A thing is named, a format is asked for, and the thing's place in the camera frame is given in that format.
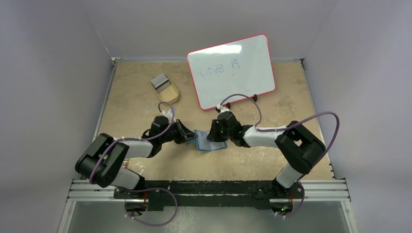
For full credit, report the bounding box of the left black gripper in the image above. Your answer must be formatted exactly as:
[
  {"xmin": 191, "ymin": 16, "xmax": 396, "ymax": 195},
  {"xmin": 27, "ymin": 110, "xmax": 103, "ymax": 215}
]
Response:
[{"xmin": 160, "ymin": 119, "xmax": 197, "ymax": 145}]

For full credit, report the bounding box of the blue leather card holder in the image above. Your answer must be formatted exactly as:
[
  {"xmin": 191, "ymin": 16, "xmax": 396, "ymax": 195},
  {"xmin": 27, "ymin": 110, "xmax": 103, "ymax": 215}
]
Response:
[{"xmin": 187, "ymin": 130, "xmax": 227, "ymax": 151}]

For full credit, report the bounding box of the silver VIP card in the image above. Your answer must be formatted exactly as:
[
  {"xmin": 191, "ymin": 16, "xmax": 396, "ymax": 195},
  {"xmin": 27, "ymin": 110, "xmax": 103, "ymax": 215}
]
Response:
[{"xmin": 195, "ymin": 130, "xmax": 210, "ymax": 151}]

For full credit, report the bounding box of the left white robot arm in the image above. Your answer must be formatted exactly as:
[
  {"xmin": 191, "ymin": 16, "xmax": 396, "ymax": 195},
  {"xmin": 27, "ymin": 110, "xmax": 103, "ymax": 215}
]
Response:
[{"xmin": 75, "ymin": 116, "xmax": 197, "ymax": 199}]

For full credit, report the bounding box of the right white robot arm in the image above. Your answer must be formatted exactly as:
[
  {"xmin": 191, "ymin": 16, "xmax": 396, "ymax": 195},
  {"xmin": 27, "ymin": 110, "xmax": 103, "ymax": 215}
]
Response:
[{"xmin": 207, "ymin": 111, "xmax": 326, "ymax": 198}]

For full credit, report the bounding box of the beige oval tray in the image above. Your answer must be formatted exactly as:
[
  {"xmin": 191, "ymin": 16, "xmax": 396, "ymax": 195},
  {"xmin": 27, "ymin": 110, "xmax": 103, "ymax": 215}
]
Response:
[{"xmin": 153, "ymin": 78, "xmax": 179, "ymax": 104}]

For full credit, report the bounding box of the red framed whiteboard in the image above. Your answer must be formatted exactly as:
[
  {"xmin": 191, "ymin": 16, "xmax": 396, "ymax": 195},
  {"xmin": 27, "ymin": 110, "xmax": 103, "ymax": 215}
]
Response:
[{"xmin": 187, "ymin": 33, "xmax": 276, "ymax": 111}]

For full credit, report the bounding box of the colourful marker box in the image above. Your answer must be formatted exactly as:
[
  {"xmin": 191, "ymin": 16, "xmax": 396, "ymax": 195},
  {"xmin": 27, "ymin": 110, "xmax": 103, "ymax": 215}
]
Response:
[{"xmin": 122, "ymin": 159, "xmax": 130, "ymax": 169}]

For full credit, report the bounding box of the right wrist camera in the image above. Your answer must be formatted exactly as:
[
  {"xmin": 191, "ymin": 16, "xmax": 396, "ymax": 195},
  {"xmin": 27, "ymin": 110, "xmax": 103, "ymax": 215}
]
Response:
[{"xmin": 215, "ymin": 105, "xmax": 230, "ymax": 114}]

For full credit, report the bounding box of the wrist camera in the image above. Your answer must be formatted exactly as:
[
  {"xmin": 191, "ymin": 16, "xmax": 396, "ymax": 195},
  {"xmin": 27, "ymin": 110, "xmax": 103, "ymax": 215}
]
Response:
[
  {"xmin": 215, "ymin": 105, "xmax": 230, "ymax": 114},
  {"xmin": 161, "ymin": 108, "xmax": 175, "ymax": 123}
]

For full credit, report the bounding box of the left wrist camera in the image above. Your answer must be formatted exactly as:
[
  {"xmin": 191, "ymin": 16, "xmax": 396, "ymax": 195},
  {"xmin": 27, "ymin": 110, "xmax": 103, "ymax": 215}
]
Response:
[{"xmin": 161, "ymin": 108, "xmax": 175, "ymax": 123}]

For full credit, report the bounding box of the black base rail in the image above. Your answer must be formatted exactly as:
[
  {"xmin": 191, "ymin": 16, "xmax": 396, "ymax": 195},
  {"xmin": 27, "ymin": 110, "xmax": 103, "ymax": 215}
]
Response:
[{"xmin": 114, "ymin": 179, "xmax": 304, "ymax": 214}]

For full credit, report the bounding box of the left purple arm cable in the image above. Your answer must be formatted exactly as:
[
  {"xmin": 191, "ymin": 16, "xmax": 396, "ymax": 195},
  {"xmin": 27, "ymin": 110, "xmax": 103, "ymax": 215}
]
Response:
[{"xmin": 89, "ymin": 101, "xmax": 176, "ymax": 184}]

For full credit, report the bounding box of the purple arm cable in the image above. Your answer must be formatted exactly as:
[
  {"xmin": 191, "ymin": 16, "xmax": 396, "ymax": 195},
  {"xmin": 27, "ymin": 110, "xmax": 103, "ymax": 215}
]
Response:
[
  {"xmin": 89, "ymin": 101, "xmax": 176, "ymax": 184},
  {"xmin": 216, "ymin": 94, "xmax": 341, "ymax": 174}
]

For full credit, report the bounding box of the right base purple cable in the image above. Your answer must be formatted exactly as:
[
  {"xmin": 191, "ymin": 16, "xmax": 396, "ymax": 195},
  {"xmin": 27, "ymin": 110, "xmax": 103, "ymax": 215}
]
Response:
[{"xmin": 274, "ymin": 182, "xmax": 307, "ymax": 219}]

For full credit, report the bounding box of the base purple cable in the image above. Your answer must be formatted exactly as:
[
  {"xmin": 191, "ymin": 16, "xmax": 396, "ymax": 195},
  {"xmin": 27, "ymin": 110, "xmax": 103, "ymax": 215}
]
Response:
[
  {"xmin": 274, "ymin": 182, "xmax": 307, "ymax": 219},
  {"xmin": 123, "ymin": 187, "xmax": 179, "ymax": 228}
]

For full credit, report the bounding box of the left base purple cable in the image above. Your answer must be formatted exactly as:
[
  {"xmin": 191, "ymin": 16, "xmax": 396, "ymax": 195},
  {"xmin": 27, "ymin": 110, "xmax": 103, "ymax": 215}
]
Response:
[{"xmin": 123, "ymin": 187, "xmax": 179, "ymax": 228}]

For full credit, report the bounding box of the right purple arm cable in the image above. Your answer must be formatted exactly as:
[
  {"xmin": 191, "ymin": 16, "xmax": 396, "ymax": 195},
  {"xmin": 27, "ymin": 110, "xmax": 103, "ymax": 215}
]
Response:
[{"xmin": 216, "ymin": 94, "xmax": 341, "ymax": 174}]

